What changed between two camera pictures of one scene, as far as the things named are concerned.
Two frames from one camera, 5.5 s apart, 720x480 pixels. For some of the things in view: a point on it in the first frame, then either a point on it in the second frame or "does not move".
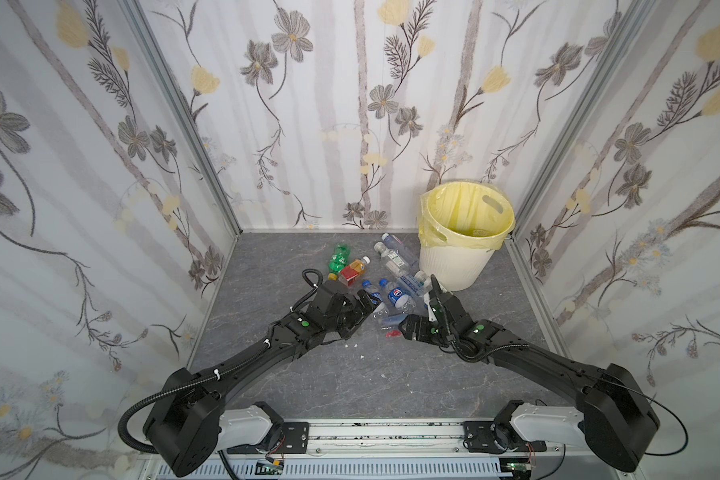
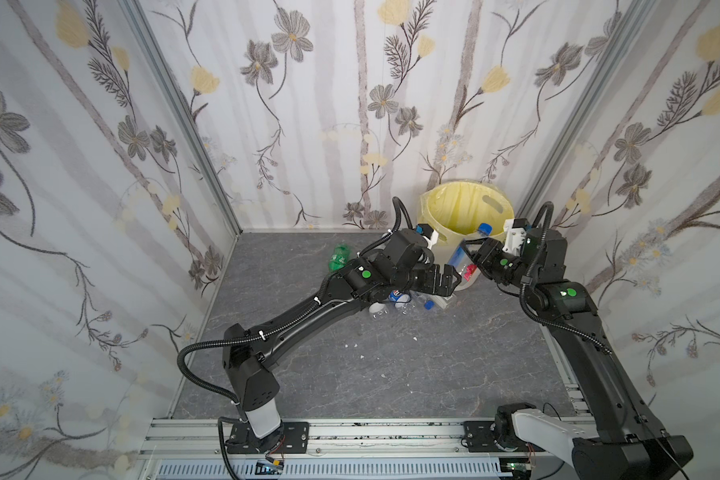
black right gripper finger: x=416 y=327 -> x=486 y=257
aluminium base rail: x=438 y=449 does not move
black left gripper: x=356 y=310 -> x=431 y=279
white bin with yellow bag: x=460 y=225 does not move
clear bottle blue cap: x=389 y=322 -> x=462 y=259
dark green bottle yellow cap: x=338 y=260 does not move
